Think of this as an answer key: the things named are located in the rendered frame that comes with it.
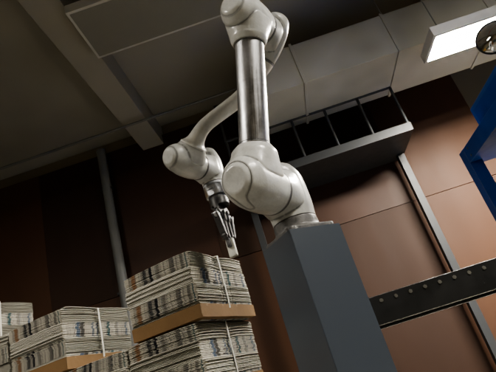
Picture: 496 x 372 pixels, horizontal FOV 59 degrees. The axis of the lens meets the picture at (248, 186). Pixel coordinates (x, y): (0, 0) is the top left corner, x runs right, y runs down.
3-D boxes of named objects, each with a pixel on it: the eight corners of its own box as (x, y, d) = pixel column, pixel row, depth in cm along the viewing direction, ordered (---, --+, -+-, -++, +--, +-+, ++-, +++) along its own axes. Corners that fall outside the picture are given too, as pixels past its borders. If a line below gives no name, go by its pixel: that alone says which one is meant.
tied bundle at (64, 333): (67, 370, 157) (60, 307, 166) (10, 393, 166) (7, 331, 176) (137, 362, 190) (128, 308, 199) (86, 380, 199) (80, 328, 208)
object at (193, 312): (202, 316, 138) (199, 302, 140) (133, 343, 148) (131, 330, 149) (227, 316, 152) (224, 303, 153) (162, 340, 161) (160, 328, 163)
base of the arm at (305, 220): (345, 222, 149) (339, 207, 151) (289, 229, 139) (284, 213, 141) (317, 243, 163) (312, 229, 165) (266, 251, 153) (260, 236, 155)
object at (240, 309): (236, 315, 157) (233, 303, 159) (172, 339, 166) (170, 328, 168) (256, 315, 170) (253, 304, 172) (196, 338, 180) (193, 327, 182)
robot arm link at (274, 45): (257, 61, 178) (238, 46, 167) (276, 20, 177) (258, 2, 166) (282, 69, 171) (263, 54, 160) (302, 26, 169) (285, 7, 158)
